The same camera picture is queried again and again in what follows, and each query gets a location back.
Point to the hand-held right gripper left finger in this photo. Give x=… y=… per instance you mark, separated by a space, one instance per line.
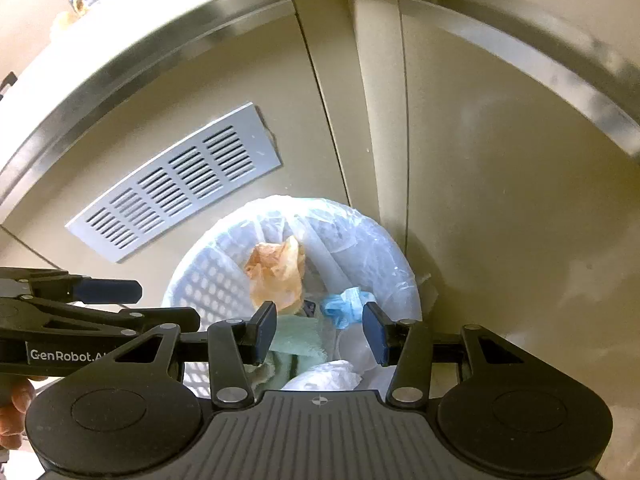
x=265 y=335

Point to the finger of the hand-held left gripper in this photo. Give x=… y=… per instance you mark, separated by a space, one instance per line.
x=107 y=291
x=100 y=320

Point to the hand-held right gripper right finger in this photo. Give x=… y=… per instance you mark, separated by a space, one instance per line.
x=376 y=335

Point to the green cloth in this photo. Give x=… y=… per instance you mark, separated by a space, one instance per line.
x=297 y=340

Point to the blue mask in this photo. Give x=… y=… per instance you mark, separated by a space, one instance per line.
x=345 y=307

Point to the white plastic bag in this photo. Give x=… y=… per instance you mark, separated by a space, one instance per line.
x=325 y=375

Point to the tan plastic bag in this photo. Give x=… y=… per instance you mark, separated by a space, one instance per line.
x=277 y=270

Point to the white mesh plastic wastebasket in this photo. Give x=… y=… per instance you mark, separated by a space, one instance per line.
x=210 y=290

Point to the translucent blue bin liner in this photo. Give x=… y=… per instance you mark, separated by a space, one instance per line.
x=380 y=260

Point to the person's left hand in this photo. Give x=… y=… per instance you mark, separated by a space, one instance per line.
x=12 y=410

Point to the grey cabinet vent grille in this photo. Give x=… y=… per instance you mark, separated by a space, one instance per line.
x=175 y=185

